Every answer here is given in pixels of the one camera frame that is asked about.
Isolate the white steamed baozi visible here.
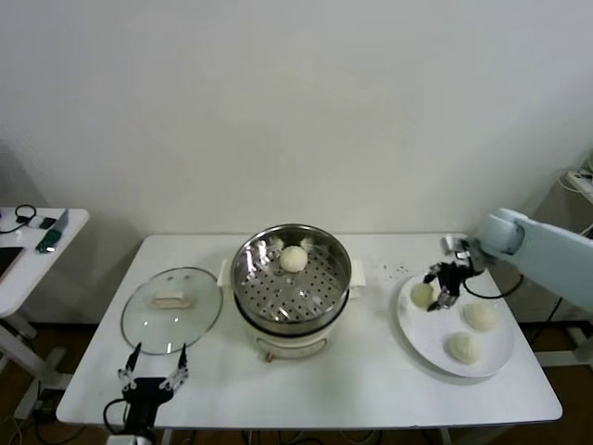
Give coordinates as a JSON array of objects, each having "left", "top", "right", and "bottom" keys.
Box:
[
  {"left": 279, "top": 246, "right": 309, "bottom": 273},
  {"left": 410, "top": 283, "right": 436, "bottom": 311},
  {"left": 446, "top": 331, "right": 483, "bottom": 366},
  {"left": 462, "top": 301, "right": 498, "bottom": 332}
]

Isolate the white power strip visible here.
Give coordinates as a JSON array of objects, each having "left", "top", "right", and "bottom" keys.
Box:
[{"left": 567, "top": 170, "right": 593, "bottom": 192}]

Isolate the white round plate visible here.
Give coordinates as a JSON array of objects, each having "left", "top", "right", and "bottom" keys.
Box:
[{"left": 388, "top": 273, "right": 516, "bottom": 379}]

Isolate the dark phone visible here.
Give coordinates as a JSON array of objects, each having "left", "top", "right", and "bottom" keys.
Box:
[{"left": 0, "top": 246, "right": 26, "bottom": 285}]

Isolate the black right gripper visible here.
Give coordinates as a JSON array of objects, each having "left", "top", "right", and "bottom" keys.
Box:
[{"left": 422, "top": 261, "right": 470, "bottom": 312}]

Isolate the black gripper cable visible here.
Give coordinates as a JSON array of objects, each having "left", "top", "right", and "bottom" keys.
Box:
[
  {"left": 462, "top": 273, "right": 524, "bottom": 299},
  {"left": 102, "top": 398, "right": 129, "bottom": 431}
]

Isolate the steel steamer pot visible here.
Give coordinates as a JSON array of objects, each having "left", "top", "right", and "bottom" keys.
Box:
[{"left": 217, "top": 259, "right": 368, "bottom": 363}]

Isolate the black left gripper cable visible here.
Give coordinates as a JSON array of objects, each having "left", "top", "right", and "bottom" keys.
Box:
[{"left": 102, "top": 398, "right": 129, "bottom": 431}]

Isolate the green-handled grey tool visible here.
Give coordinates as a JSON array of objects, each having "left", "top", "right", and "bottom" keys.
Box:
[{"left": 36, "top": 208, "right": 70, "bottom": 255}]

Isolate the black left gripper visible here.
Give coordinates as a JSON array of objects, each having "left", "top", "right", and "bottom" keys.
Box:
[{"left": 117, "top": 342, "right": 189, "bottom": 430}]

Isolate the white side table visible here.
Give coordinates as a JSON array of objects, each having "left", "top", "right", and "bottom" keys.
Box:
[{"left": 0, "top": 207, "right": 92, "bottom": 421}]

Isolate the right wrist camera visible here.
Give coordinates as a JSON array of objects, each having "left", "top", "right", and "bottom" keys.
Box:
[{"left": 439, "top": 235, "right": 478, "bottom": 263}]

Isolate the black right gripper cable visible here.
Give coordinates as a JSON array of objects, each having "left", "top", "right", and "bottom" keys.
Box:
[{"left": 462, "top": 273, "right": 524, "bottom": 299}]

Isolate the black cable with adapter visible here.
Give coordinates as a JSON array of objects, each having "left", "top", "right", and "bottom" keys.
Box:
[{"left": 530, "top": 296, "right": 565, "bottom": 347}]

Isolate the black looped cable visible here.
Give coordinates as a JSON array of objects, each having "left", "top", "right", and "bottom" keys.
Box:
[{"left": 0, "top": 204, "right": 38, "bottom": 235}]

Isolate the glass lid with cream handle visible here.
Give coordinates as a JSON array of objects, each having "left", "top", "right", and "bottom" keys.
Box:
[{"left": 120, "top": 266, "right": 224, "bottom": 357}]

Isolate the steel perforated steamer basket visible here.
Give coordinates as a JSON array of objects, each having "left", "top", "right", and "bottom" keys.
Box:
[{"left": 230, "top": 223, "right": 353, "bottom": 336}]

